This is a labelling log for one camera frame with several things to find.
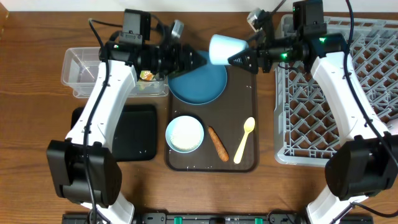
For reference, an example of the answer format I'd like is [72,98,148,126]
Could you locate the light blue rice bowl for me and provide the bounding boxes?
[165,116,205,154]

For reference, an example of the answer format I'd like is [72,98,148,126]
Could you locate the orange carrot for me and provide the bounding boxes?
[208,126,229,162]

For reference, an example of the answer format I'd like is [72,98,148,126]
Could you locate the grey dishwasher rack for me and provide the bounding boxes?
[274,18,397,167]

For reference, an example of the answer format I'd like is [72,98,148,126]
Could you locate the pale yellow plastic spoon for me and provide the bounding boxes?
[233,117,256,164]

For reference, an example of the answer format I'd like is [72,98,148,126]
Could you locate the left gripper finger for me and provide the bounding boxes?
[169,60,207,78]
[183,45,207,67]

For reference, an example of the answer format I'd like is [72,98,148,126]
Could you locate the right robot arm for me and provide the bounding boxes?
[228,1,397,223]

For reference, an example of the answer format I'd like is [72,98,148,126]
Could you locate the pink plastic cup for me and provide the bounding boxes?
[387,118,398,135]

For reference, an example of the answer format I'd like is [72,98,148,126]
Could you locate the dark blue plate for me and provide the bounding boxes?
[168,51,228,105]

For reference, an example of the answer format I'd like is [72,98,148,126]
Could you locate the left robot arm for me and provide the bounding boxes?
[47,41,207,223]

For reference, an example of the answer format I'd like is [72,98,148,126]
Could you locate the black waste bin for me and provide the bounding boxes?
[65,105,157,167]

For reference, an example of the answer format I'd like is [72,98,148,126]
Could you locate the light blue plastic cup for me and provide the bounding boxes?
[209,34,249,65]

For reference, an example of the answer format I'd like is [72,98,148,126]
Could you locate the clear plastic waste bin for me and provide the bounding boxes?
[61,47,169,98]

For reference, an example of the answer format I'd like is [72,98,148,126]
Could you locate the yellow green snack wrapper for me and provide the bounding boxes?
[139,70,155,82]

